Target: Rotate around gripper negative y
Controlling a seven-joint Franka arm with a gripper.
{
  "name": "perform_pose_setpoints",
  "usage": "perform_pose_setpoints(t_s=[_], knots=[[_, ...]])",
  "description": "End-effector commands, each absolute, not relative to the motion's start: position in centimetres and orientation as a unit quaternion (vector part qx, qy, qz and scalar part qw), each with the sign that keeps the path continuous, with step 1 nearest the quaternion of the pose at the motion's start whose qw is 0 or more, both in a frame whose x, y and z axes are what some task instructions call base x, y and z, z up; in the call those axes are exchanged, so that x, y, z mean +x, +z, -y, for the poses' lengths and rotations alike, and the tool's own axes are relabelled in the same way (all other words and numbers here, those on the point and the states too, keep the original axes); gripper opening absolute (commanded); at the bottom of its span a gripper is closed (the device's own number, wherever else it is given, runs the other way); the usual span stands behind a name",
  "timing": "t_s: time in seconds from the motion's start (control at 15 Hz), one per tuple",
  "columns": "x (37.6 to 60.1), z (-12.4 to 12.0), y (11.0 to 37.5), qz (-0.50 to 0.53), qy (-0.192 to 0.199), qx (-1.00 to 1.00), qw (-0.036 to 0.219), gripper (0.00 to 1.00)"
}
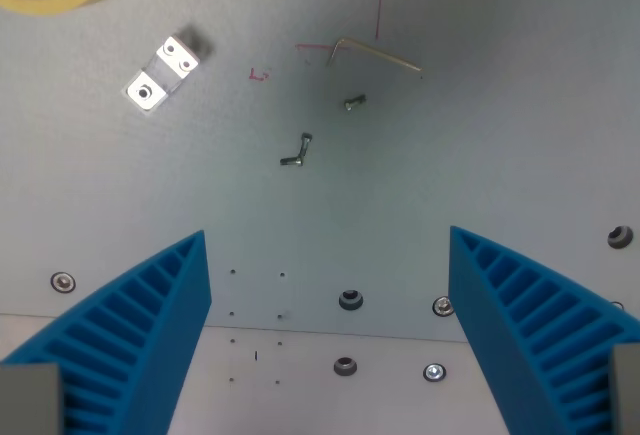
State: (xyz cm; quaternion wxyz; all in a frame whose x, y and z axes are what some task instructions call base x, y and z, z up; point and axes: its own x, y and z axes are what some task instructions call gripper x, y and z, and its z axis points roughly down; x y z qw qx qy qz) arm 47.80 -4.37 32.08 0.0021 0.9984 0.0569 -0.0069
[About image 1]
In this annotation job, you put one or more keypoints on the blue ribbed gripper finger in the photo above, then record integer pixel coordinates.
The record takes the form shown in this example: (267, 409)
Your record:
(530, 325)
(125, 335)

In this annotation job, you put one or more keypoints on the silver table screw with washer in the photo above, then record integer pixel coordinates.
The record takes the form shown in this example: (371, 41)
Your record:
(443, 305)
(63, 282)
(434, 372)

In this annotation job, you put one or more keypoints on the dark recessed socket screw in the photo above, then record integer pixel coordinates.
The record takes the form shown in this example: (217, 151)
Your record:
(620, 237)
(345, 366)
(350, 299)

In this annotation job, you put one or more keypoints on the small dark loose bolt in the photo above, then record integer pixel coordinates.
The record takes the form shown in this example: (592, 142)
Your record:
(292, 160)
(305, 143)
(354, 102)

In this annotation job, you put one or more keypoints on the brass hex allen key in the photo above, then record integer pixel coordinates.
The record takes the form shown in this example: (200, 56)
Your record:
(372, 52)

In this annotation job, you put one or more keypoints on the silver metal angle bracket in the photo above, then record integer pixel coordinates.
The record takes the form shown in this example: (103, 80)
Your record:
(161, 72)

